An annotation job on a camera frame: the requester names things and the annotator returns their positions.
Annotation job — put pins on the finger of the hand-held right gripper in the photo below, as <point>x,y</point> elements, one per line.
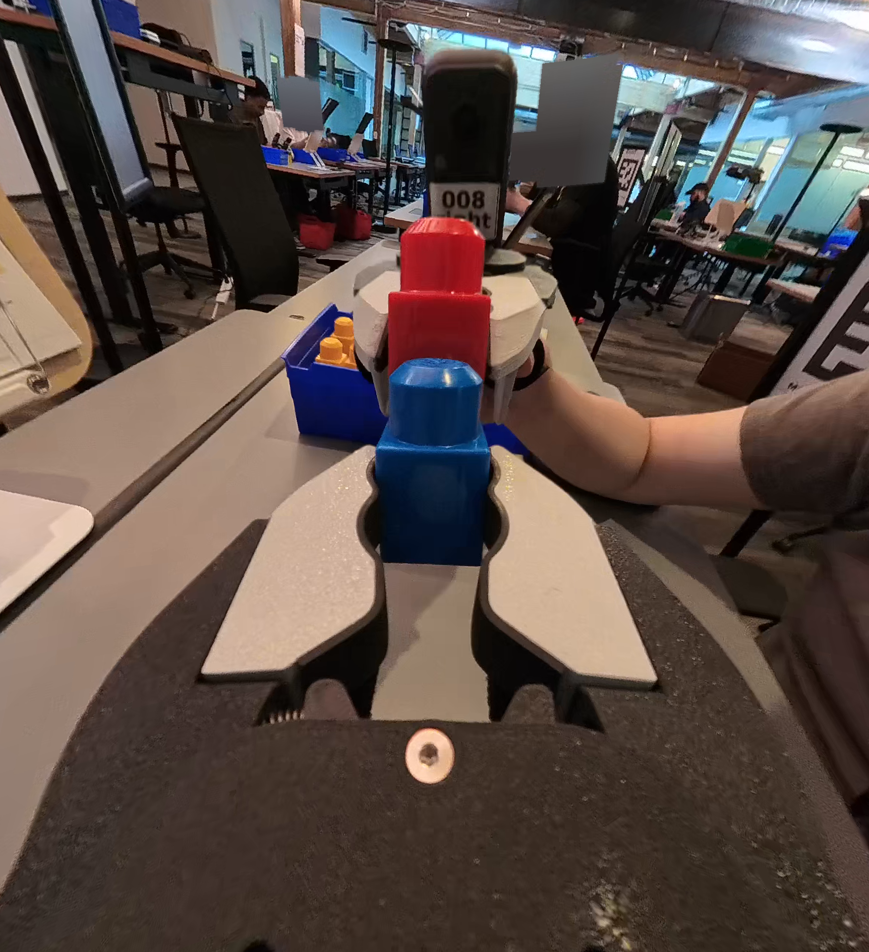
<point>516,312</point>
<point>371,327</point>

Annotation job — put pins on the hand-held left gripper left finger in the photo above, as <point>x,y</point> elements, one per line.
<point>300,587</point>

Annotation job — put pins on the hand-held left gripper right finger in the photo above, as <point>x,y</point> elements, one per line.
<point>564,587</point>

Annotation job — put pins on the cluster of assembled block steps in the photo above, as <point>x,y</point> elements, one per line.
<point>334,346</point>

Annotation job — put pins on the red one-stud block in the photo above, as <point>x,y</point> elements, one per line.
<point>438,327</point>

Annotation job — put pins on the blue plastic bin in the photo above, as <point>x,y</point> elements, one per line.
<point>323,401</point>

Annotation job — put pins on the blue two-stud block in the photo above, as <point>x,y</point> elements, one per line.
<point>430,506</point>

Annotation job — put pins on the person's right hand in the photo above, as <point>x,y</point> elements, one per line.
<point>546,431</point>

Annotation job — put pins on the red bag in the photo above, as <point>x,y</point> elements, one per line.
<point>317,232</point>
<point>354,223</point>

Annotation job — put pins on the row of office desks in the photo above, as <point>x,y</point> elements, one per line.
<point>323,167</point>

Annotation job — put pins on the small marker code sign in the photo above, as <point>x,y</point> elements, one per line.
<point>630,175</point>

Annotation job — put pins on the black high-back office chair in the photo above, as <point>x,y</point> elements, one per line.
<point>241,208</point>

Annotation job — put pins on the grey waste bin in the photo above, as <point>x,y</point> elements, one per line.
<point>713,316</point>

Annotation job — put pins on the brown cardboard box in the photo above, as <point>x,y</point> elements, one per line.
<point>732,368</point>

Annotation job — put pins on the black swivel chair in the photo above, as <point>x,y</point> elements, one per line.
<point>166,216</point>

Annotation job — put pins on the green storage bin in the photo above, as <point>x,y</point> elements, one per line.
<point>746,244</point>

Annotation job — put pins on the white stand base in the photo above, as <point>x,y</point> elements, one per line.
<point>3,543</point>

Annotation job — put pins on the wooden top black desk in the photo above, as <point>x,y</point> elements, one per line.
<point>166,52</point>

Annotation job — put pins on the black screen easel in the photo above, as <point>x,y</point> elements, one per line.
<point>70,223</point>

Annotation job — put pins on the wooden display board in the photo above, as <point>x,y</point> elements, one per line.
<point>47,282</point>

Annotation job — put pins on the framed marker code sign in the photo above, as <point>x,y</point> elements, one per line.
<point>851,320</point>

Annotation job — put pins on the framed grey screen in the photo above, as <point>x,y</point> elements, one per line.
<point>114,111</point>

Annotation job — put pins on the blue storage bin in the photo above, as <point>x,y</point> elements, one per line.
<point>118,15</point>

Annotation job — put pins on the black floor lamp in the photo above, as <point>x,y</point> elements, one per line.
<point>839,130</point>

